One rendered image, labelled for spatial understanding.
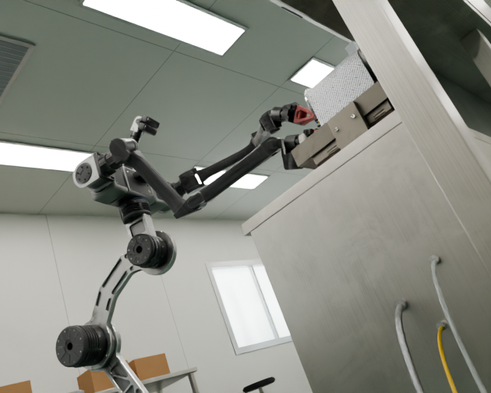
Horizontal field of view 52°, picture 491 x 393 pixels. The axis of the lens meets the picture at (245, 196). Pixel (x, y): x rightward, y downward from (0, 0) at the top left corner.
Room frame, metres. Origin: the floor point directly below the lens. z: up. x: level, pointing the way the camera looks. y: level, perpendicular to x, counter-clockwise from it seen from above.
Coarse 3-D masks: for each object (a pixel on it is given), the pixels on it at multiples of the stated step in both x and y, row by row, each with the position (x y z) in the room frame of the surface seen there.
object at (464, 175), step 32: (352, 0) 0.64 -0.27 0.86; (384, 0) 0.65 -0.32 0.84; (352, 32) 0.65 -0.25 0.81; (384, 32) 0.63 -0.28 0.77; (480, 32) 1.34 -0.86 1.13; (384, 64) 0.64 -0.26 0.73; (416, 64) 0.62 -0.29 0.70; (480, 64) 1.36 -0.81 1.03; (416, 96) 0.63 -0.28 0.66; (416, 128) 0.65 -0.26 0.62; (448, 128) 0.63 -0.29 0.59; (448, 160) 0.64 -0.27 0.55; (480, 160) 0.63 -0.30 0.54; (448, 192) 0.65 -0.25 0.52; (480, 192) 0.63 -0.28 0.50; (480, 224) 0.64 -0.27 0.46; (480, 256) 0.66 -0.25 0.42
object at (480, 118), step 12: (444, 84) 1.51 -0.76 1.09; (456, 84) 1.64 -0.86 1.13; (456, 96) 1.55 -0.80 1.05; (468, 96) 1.70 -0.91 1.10; (456, 108) 1.47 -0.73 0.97; (468, 108) 1.60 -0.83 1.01; (480, 108) 1.75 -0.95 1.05; (468, 120) 1.52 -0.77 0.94; (480, 120) 1.65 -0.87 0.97; (480, 132) 1.56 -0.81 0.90
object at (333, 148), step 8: (384, 104) 1.23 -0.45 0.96; (376, 112) 1.25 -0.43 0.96; (384, 112) 1.24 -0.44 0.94; (368, 120) 1.27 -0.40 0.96; (376, 120) 1.26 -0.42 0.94; (336, 144) 1.35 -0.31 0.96; (320, 152) 1.38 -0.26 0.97; (328, 152) 1.37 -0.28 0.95; (336, 152) 1.36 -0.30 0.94; (320, 160) 1.39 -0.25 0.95
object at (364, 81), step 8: (368, 72) 1.41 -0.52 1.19; (360, 80) 1.44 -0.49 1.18; (368, 80) 1.42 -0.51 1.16; (344, 88) 1.47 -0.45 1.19; (352, 88) 1.46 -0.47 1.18; (360, 88) 1.45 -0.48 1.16; (368, 88) 1.43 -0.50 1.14; (336, 96) 1.50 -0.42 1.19; (344, 96) 1.48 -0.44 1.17; (352, 96) 1.47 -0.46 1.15; (328, 104) 1.52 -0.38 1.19; (336, 104) 1.51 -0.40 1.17; (344, 104) 1.49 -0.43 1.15; (320, 112) 1.55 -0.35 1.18; (328, 112) 1.53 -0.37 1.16; (336, 112) 1.52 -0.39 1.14; (320, 120) 1.56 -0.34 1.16
